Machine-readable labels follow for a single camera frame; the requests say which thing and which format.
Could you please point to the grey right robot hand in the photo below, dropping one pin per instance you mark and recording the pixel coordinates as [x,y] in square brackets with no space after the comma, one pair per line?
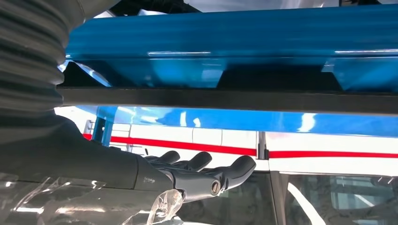
[93,167]

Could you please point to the blue metal shelf rack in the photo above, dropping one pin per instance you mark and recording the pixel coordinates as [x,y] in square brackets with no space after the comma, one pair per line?
[217,37]

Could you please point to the grey metal pole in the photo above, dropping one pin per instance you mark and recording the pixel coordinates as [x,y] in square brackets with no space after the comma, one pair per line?
[262,146]

